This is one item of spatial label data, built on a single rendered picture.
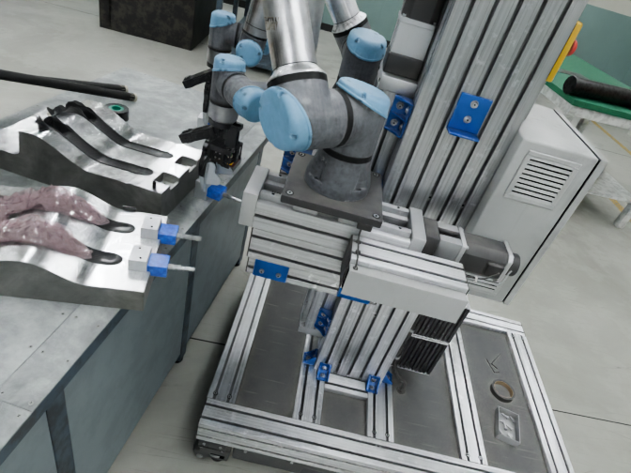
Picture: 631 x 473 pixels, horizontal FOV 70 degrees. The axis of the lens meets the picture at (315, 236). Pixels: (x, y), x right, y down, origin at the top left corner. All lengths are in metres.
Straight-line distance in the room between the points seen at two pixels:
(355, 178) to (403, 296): 0.27
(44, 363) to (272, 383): 0.88
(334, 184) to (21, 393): 0.67
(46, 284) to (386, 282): 0.67
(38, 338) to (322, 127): 0.64
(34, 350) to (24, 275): 0.14
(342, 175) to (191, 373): 1.16
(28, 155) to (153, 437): 0.98
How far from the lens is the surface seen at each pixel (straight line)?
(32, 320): 1.01
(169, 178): 1.26
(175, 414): 1.79
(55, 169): 1.31
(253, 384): 1.62
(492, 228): 1.24
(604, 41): 8.71
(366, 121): 0.92
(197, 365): 1.91
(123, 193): 1.23
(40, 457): 1.14
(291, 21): 0.90
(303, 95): 0.85
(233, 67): 1.13
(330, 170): 0.97
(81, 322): 0.99
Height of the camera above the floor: 1.53
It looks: 35 degrees down
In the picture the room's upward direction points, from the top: 17 degrees clockwise
